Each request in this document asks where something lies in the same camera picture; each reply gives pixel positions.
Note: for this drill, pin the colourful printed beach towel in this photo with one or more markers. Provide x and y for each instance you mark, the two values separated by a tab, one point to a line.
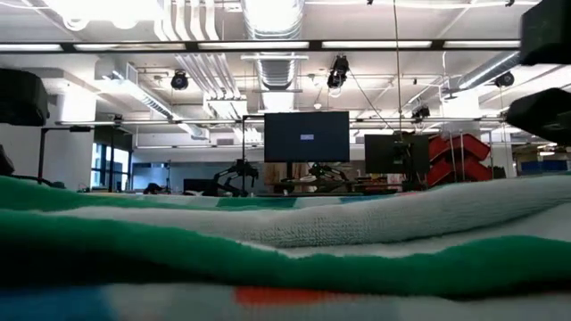
285	223

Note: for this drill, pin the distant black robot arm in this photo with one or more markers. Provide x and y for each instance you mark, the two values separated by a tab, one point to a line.
325	170
241	169

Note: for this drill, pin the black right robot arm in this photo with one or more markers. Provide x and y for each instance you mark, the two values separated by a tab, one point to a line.
546	31

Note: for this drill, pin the black angled panel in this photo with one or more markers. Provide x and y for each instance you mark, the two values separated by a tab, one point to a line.
4	165

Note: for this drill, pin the black cabinet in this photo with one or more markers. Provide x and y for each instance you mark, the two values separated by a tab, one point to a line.
498	172

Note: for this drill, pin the stack of red bins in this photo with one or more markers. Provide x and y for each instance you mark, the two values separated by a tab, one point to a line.
468	167

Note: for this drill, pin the bright office window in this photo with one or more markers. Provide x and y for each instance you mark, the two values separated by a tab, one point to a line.
120	165

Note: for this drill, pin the thin hanging ceiling rod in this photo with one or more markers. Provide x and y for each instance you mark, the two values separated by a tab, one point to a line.
396	67

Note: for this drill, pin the dark rounded object on desk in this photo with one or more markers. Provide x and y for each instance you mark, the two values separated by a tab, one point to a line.
152	188

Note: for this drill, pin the smaller black monitor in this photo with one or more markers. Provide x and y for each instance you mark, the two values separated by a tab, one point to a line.
383	153

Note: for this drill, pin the long ceiling light strip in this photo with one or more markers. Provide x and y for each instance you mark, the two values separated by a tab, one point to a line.
379	44

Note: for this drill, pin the small black desk monitor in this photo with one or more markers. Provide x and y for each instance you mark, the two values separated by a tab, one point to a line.
196	185

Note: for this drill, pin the large black monitor screen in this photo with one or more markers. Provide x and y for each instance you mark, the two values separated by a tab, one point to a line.
321	147

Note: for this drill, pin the black ceiling camera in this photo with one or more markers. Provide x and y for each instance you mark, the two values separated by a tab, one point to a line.
504	79
339	71
179	81
420	111

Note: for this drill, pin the black metal stand frame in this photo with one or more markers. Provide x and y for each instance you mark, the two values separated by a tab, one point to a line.
41	156

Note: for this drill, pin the slanted silver air duct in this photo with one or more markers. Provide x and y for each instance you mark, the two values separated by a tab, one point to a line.
490	69

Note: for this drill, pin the round silver air duct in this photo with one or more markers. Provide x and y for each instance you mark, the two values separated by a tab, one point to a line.
274	35

